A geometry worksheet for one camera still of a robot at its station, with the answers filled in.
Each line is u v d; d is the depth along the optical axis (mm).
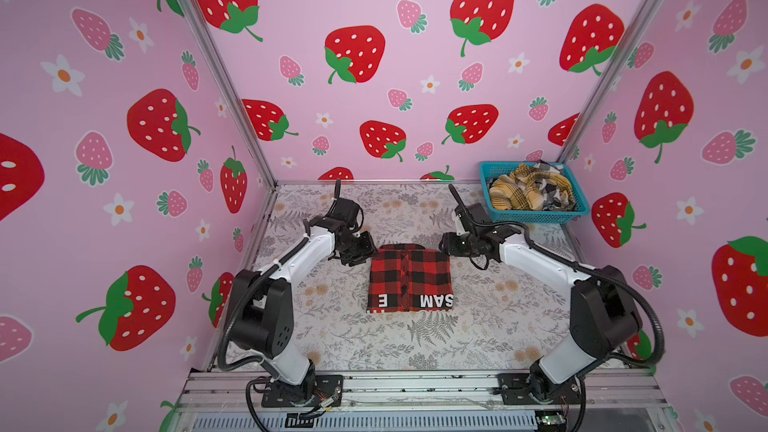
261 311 455
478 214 704
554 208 1009
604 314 450
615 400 731
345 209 720
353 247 760
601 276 459
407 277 883
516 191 1041
